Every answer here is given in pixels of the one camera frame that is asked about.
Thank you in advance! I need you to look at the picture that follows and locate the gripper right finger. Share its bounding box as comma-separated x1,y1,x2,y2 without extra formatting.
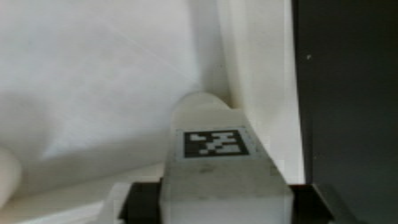
289,185,333,224

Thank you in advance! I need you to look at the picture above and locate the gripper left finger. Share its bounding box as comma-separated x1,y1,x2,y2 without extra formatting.
117,182,161,224

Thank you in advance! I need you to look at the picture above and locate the white table leg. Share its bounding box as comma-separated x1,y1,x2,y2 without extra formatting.
159,93,292,224

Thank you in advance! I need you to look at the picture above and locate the white square table top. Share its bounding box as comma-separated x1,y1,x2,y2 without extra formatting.
0,0,305,224

